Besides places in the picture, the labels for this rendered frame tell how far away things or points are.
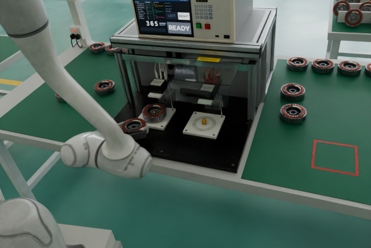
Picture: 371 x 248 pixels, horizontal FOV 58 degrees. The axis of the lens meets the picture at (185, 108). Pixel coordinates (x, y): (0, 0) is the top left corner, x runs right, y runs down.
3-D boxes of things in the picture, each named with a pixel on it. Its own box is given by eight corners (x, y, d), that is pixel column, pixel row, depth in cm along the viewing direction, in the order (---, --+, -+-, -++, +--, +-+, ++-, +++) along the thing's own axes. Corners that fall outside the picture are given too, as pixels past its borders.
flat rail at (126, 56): (252, 71, 134) (252, 65, 132) (119, 59, 155) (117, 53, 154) (252, 70, 135) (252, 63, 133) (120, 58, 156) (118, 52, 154)
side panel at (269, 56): (264, 102, 161) (266, 41, 142) (258, 101, 162) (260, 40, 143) (273, 73, 181) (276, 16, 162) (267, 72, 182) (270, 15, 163)
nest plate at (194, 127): (216, 139, 140) (215, 137, 139) (183, 133, 145) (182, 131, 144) (225, 117, 151) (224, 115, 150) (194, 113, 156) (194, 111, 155)
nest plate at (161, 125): (163, 130, 148) (163, 128, 147) (133, 125, 153) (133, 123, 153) (176, 110, 159) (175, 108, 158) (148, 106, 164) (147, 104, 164)
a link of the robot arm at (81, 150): (83, 154, 121) (114, 163, 117) (52, 168, 107) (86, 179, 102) (85, 125, 118) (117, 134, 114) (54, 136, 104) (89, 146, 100)
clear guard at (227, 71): (227, 107, 118) (226, 94, 114) (165, 99, 126) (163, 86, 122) (246, 63, 141) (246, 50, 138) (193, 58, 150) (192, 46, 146)
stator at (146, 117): (159, 125, 149) (158, 119, 147) (138, 120, 154) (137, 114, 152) (170, 111, 157) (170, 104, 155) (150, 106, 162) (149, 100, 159)
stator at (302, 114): (297, 128, 143) (298, 121, 141) (275, 118, 150) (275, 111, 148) (310, 115, 149) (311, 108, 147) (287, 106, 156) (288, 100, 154)
